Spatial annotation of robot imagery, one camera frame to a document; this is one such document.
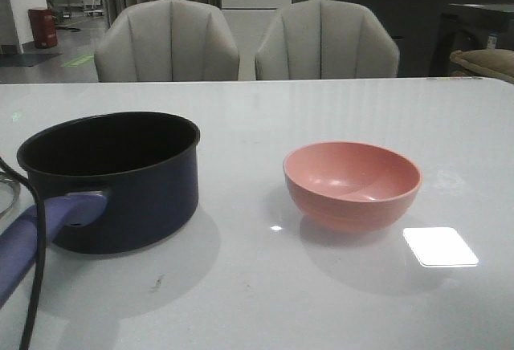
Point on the dark blue saucepan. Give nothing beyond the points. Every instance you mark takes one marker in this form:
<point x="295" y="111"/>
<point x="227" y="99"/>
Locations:
<point x="116" y="182"/>

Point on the pink bowl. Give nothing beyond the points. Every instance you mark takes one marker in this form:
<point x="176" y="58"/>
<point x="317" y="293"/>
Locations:
<point x="351" y="187"/>

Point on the red trash bin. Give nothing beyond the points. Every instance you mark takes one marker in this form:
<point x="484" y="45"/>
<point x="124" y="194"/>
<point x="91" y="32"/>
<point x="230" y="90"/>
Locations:
<point x="43" y="28"/>

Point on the left beige chair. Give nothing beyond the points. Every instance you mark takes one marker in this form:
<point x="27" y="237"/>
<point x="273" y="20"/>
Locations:
<point x="168" y="41"/>

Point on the beige chair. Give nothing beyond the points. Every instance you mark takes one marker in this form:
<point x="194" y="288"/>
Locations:
<point x="325" y="39"/>
<point x="168" y="41"/>

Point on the right beige chair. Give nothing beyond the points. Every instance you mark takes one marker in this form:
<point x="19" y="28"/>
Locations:
<point x="325" y="39"/>

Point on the white cabinet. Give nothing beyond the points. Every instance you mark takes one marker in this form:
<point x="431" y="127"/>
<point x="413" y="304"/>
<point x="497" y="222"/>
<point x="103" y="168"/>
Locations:
<point x="248" y="20"/>

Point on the glass lid with blue knob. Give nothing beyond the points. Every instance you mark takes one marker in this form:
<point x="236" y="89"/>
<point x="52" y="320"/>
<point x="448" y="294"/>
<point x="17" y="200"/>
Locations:
<point x="10" y="190"/>

